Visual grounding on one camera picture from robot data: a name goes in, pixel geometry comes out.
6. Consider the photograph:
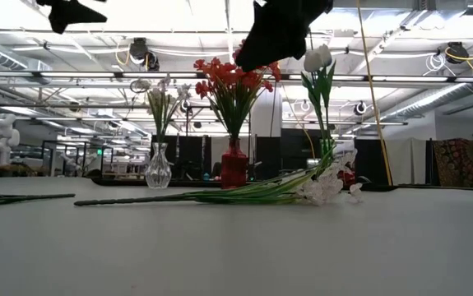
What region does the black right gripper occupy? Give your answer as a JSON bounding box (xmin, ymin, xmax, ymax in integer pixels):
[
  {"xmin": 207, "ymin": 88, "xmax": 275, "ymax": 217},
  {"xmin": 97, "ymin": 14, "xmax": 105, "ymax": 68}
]
[{"xmin": 235, "ymin": 0, "xmax": 334, "ymax": 72}]

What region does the green glass vase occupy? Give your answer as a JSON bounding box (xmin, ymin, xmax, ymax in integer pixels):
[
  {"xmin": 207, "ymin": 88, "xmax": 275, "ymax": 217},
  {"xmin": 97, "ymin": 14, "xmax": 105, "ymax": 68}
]
[{"xmin": 319, "ymin": 137, "xmax": 336, "ymax": 165}]

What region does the red glass vase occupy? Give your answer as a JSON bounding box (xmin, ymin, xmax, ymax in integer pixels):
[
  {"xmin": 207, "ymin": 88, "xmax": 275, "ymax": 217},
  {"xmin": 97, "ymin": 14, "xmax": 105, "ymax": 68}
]
[{"xmin": 220, "ymin": 137, "xmax": 248, "ymax": 190}]

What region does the clear glass vase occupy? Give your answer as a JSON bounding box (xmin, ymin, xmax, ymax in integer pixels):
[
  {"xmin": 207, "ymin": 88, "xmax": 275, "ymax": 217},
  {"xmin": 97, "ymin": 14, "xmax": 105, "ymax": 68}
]
[{"xmin": 144, "ymin": 141, "xmax": 173, "ymax": 190}]

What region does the black partition panel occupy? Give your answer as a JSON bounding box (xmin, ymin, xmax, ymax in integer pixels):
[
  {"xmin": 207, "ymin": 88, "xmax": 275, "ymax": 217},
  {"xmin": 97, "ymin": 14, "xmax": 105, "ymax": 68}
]
[
  {"xmin": 150, "ymin": 134, "xmax": 212, "ymax": 182},
  {"xmin": 353, "ymin": 137, "xmax": 385, "ymax": 182},
  {"xmin": 254, "ymin": 127, "xmax": 323, "ymax": 184}
]

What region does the white curtain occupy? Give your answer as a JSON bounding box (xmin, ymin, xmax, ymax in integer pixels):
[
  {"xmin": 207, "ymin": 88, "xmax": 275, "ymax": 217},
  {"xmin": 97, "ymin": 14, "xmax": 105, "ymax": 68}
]
[{"xmin": 383, "ymin": 137, "xmax": 429, "ymax": 185}]

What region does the patterned dark cloth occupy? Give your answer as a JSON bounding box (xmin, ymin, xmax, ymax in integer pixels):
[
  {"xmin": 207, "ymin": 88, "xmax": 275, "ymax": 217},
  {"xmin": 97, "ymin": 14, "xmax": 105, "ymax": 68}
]
[{"xmin": 432, "ymin": 138, "xmax": 473, "ymax": 189}]

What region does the black ceiling cable reel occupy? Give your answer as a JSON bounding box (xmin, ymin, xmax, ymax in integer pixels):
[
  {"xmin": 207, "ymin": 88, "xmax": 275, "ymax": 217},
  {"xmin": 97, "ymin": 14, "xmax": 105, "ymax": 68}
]
[
  {"xmin": 445, "ymin": 40, "xmax": 471, "ymax": 59},
  {"xmin": 128, "ymin": 36, "xmax": 161, "ymax": 72}
]

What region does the yellow cable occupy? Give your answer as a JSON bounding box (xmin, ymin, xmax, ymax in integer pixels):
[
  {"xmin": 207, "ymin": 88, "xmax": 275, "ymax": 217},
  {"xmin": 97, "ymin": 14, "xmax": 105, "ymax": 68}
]
[{"xmin": 356, "ymin": 0, "xmax": 393, "ymax": 187}]

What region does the black aluminium table frame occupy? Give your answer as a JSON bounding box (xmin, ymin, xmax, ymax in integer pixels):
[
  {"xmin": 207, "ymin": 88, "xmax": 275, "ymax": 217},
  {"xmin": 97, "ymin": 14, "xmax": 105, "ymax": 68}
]
[{"xmin": 90, "ymin": 176, "xmax": 473, "ymax": 193}]

